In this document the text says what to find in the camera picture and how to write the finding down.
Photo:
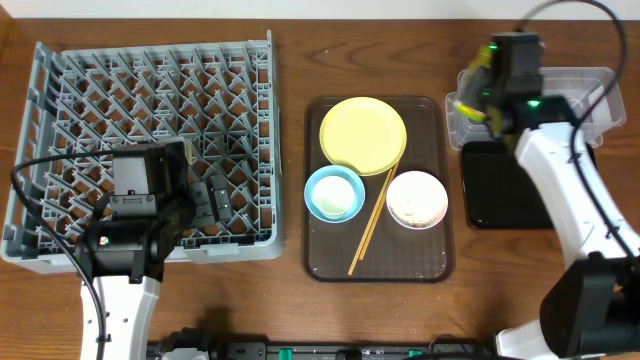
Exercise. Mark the wooden chopstick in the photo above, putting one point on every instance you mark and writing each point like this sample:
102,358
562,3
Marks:
354,261
370,228

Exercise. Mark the light blue bowl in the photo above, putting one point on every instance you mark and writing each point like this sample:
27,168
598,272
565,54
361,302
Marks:
344,172

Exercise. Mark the black waste tray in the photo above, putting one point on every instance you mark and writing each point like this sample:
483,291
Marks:
498,192

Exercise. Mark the grey plastic dishwasher rack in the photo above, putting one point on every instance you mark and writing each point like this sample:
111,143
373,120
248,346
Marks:
221,97

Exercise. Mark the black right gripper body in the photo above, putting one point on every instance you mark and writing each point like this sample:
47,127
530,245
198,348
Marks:
494,94

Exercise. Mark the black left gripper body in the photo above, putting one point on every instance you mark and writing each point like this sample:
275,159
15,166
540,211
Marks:
201,201

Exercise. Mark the pink white bowl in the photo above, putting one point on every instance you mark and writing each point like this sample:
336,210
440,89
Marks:
418,183

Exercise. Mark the clear plastic waste bin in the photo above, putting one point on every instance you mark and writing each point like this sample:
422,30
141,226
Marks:
581,86

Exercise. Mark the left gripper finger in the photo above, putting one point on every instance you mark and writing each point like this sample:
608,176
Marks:
204,214
221,199

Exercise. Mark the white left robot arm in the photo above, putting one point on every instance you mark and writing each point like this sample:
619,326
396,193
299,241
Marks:
131,232

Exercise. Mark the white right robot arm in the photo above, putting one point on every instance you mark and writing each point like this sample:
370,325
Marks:
593,309

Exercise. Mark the yellow round plate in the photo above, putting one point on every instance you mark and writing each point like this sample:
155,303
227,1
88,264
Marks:
364,134

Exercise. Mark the rice food scraps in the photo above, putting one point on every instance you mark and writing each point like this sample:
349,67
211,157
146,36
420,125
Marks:
416,212

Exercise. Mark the green orange snack wrapper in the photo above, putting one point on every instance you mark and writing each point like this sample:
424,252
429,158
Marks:
476,88

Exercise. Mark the dark brown serving tray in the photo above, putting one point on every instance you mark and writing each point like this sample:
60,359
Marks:
395,253

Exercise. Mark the white plastic cup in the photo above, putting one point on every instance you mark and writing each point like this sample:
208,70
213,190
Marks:
333,196

